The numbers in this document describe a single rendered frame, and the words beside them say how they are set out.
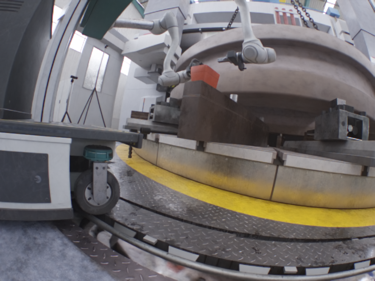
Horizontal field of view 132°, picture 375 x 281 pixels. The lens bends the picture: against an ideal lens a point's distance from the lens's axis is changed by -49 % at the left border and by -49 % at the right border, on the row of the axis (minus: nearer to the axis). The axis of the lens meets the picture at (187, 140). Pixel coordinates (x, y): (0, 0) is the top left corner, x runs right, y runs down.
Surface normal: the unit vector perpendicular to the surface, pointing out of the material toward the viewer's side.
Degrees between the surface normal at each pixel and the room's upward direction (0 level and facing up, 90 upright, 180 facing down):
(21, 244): 0
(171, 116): 90
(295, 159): 90
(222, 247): 0
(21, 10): 90
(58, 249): 0
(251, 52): 125
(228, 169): 90
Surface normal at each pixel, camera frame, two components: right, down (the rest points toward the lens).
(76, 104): 0.94, 0.14
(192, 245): 0.13, -0.99
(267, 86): -0.54, -0.04
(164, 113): 0.47, 0.09
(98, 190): 0.70, 0.11
